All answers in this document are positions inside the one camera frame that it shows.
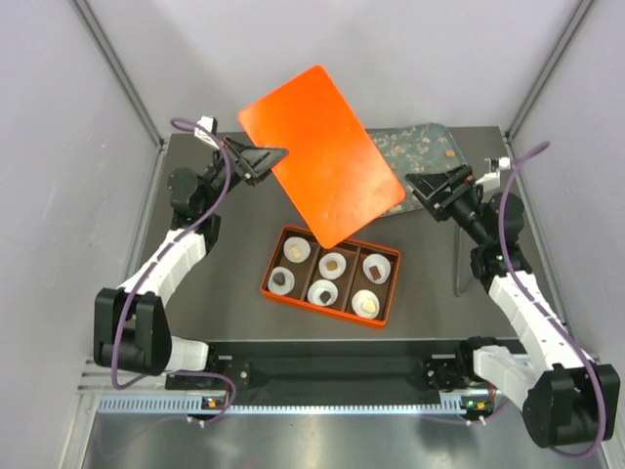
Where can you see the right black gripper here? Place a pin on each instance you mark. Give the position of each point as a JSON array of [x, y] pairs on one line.
[[432, 189]]

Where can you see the dark square chocolate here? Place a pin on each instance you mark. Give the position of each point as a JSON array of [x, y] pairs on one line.
[[325, 296]]

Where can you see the brown oblong chocolate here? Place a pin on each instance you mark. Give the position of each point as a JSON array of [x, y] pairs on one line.
[[375, 272]]

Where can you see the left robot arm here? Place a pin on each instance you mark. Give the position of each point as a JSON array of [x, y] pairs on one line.
[[131, 331]]

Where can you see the floral blue tray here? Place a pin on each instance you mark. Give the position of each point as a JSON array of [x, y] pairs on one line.
[[416, 149]]

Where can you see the white paper cup back-left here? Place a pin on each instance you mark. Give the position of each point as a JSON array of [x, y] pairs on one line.
[[299, 242]]

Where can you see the orange chocolate box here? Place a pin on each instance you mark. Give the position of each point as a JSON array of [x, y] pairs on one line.
[[348, 284]]

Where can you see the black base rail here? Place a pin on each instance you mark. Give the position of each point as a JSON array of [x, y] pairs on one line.
[[340, 372]]

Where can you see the white paper cup front-left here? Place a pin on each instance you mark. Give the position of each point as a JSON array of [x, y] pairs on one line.
[[281, 289]]

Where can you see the dark round chocolate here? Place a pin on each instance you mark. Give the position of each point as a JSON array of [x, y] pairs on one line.
[[279, 279]]

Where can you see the white paper cup front-right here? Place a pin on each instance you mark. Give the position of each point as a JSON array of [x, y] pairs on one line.
[[361, 296]]

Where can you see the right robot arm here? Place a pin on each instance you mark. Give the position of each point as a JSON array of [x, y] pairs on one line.
[[564, 396]]

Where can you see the white heart chocolate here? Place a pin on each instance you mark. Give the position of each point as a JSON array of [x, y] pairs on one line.
[[369, 306]]

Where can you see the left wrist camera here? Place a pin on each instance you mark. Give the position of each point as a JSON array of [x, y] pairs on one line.
[[205, 130]]

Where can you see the orange box lid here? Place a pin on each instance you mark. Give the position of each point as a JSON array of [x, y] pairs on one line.
[[333, 173]]

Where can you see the white paper cup back-middle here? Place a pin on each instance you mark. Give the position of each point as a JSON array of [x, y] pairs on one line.
[[339, 258]]

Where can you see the white paper cup back-right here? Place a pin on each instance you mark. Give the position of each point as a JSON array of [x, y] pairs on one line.
[[383, 265]]

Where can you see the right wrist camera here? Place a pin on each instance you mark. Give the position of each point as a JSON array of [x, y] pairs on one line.
[[491, 179]]

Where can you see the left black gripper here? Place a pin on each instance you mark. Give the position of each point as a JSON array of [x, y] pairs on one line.
[[255, 161]]

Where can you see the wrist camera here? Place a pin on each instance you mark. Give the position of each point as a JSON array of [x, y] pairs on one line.
[[491, 179], [205, 130]]

